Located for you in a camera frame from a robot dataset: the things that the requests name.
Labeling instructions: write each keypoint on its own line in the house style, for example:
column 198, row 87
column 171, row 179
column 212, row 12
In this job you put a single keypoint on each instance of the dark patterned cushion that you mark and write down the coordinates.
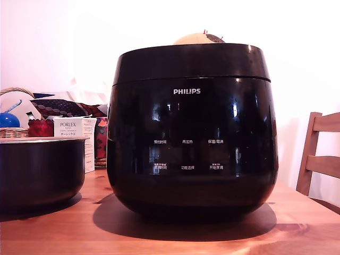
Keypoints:
column 61, row 106

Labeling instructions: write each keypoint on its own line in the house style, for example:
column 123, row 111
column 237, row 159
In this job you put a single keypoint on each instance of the red glass jar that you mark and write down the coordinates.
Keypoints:
column 40, row 128

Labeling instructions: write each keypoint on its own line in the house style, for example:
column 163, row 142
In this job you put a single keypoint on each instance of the black rice cooker lid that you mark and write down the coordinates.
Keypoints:
column 191, row 61

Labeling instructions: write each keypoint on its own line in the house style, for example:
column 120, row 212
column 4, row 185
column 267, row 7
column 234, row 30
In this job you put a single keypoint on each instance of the wooden chair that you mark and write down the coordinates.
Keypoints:
column 309, row 148

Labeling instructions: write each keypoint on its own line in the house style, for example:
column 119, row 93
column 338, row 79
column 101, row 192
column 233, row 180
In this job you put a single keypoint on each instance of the wicker basket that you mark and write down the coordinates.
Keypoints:
column 13, row 132

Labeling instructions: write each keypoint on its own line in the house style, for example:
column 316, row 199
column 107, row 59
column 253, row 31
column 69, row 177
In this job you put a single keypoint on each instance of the blue ball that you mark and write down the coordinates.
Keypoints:
column 8, row 120

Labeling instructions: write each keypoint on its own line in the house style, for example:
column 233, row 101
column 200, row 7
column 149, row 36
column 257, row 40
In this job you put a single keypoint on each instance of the red floral box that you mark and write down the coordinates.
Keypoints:
column 101, row 138

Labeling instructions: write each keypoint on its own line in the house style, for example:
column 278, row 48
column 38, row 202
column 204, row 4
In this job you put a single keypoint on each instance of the white cloth with blue print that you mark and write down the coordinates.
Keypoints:
column 16, row 105

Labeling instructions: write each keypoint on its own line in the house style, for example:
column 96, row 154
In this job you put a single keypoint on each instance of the white Porlex box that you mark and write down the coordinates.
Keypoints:
column 67, row 126

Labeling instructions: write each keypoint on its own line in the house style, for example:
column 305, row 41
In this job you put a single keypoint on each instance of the tan globe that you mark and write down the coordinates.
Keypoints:
column 191, row 38

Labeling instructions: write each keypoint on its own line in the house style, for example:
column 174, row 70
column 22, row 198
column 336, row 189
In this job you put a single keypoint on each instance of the black rice cooker body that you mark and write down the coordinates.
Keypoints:
column 191, row 191

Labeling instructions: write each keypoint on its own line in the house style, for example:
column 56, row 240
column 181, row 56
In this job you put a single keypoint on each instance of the black inner pot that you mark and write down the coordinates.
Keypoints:
column 40, row 172

